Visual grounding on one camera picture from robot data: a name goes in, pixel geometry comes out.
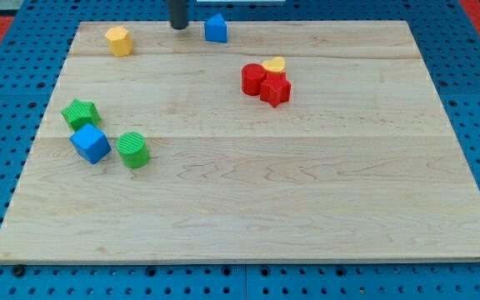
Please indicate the blue cube block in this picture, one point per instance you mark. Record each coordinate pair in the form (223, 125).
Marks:
(91, 143)

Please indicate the red star block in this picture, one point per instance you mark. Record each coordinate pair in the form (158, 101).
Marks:
(275, 89)

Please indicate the red cylinder block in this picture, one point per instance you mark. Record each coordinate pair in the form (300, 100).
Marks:
(252, 76)

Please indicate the yellow heart block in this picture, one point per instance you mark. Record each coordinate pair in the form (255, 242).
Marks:
(275, 65)

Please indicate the green cylinder block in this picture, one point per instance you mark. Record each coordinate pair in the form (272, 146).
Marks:
(133, 150)

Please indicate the light wooden board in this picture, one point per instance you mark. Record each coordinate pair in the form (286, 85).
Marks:
(361, 165)

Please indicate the blue triangular prism block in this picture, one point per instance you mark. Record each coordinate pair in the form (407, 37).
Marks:
(216, 29)

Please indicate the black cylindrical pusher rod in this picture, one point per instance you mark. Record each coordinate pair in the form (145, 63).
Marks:
(178, 14)

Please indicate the yellow hexagon block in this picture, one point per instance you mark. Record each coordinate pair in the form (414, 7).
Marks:
(119, 41)

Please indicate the green star block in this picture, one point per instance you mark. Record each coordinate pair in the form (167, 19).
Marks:
(80, 113)

